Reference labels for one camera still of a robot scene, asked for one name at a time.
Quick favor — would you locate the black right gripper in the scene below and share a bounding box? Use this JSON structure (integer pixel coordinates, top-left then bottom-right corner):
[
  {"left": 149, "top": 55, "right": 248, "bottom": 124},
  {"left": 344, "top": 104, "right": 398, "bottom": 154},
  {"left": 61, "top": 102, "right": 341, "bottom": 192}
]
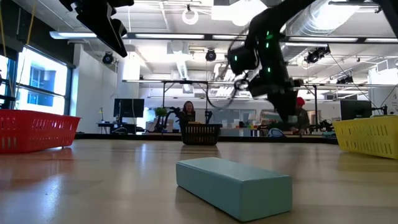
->
[{"left": 248, "top": 74, "right": 304, "bottom": 124}]

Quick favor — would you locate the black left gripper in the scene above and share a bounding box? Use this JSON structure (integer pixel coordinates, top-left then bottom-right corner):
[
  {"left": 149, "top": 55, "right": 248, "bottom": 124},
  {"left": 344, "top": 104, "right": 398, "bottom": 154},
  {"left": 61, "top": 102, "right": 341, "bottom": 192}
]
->
[{"left": 58, "top": 0, "right": 135, "bottom": 58}]

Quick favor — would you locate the long blue block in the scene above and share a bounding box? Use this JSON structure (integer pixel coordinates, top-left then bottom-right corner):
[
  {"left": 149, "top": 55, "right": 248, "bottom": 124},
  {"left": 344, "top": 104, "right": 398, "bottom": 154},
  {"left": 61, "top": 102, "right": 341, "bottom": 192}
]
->
[{"left": 175, "top": 156, "right": 294, "bottom": 222}]

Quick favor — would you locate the person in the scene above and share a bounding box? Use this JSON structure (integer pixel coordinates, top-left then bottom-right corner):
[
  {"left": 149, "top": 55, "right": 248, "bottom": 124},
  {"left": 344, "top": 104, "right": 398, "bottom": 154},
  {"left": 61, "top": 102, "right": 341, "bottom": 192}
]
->
[
  {"left": 182, "top": 100, "right": 197, "bottom": 124},
  {"left": 292, "top": 96, "right": 311, "bottom": 133}
]

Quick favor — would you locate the blue and white round object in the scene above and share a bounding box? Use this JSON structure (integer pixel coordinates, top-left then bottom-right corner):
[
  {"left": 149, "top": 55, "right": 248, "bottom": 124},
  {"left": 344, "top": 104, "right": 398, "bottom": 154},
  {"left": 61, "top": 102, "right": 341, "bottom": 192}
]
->
[{"left": 267, "top": 127, "right": 287, "bottom": 139}]

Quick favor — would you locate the black computer monitor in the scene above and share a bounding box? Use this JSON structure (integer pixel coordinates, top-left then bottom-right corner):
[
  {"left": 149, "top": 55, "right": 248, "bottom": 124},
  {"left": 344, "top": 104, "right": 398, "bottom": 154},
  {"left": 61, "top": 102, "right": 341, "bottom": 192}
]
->
[
  {"left": 113, "top": 98, "right": 146, "bottom": 119},
  {"left": 340, "top": 99, "right": 373, "bottom": 121}
]

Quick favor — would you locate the black beam with light strips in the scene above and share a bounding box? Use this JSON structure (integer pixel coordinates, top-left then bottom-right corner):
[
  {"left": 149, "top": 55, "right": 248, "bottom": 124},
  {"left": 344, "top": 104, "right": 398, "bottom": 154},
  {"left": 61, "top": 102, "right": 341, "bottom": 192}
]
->
[{"left": 49, "top": 30, "right": 398, "bottom": 44}]

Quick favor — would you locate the large window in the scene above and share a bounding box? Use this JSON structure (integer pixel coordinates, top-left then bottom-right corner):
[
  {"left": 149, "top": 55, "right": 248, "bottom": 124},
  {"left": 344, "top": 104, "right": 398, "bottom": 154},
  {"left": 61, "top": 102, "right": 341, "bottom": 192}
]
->
[{"left": 0, "top": 46, "right": 74, "bottom": 116}]

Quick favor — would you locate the yellow plastic basket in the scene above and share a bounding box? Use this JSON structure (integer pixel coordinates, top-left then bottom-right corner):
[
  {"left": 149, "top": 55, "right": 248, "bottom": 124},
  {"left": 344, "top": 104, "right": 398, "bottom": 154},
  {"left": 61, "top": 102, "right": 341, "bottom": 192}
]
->
[{"left": 332, "top": 114, "right": 398, "bottom": 161}]

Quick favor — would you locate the black plastic basket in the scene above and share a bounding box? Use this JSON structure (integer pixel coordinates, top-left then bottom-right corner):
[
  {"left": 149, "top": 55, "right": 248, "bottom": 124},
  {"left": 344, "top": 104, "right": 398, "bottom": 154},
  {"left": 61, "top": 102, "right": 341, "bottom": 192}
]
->
[{"left": 179, "top": 123, "right": 222, "bottom": 146}]

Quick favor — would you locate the green potted plant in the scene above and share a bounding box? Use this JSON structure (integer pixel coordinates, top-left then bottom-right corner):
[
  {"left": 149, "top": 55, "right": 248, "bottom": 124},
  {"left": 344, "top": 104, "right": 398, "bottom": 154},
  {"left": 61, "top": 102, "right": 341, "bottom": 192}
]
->
[{"left": 154, "top": 107, "right": 169, "bottom": 125}]

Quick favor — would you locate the dark background desk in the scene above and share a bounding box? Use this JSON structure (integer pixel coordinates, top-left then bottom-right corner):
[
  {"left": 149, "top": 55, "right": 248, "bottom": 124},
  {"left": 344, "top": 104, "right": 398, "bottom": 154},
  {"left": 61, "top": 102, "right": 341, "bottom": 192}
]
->
[{"left": 98, "top": 122, "right": 137, "bottom": 134}]

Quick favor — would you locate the red plastic basket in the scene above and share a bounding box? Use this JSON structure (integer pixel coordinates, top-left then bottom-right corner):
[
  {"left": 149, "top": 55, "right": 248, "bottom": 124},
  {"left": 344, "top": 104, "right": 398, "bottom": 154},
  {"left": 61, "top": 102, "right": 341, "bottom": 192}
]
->
[{"left": 0, "top": 108, "right": 81, "bottom": 155}]

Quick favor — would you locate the black workstation frame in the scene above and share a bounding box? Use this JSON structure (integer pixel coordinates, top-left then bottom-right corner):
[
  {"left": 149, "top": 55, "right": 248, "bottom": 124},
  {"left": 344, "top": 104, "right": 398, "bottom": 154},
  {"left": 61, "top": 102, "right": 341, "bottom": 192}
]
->
[
  {"left": 298, "top": 82, "right": 318, "bottom": 133},
  {"left": 161, "top": 80, "right": 209, "bottom": 125}
]

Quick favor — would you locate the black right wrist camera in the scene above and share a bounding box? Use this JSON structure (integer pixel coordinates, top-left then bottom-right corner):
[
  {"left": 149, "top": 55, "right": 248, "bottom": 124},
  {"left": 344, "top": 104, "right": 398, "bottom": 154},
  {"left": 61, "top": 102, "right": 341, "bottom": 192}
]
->
[{"left": 227, "top": 43, "right": 261, "bottom": 76}]

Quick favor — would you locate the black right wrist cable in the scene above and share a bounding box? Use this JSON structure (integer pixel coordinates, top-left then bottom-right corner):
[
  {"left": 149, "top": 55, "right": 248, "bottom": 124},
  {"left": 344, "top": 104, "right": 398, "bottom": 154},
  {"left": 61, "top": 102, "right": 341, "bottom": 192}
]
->
[{"left": 205, "top": 26, "right": 249, "bottom": 110}]

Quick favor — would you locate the white hanging ring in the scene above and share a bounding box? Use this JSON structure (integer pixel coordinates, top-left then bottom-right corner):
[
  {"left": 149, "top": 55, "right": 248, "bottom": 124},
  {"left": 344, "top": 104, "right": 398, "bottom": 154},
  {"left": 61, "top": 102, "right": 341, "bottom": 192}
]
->
[{"left": 182, "top": 7, "right": 200, "bottom": 26}]

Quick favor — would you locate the silver ventilation duct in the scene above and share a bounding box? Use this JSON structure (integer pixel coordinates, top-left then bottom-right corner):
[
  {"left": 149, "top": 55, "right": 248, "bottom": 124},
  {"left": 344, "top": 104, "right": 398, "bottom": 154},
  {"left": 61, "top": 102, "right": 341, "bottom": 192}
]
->
[{"left": 281, "top": 0, "right": 361, "bottom": 65}]

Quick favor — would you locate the black aluminium table frame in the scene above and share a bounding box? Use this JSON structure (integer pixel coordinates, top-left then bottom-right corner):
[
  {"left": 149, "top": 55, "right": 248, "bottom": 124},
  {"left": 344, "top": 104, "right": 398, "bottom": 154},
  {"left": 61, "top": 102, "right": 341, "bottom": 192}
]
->
[{"left": 74, "top": 133, "right": 340, "bottom": 144}]

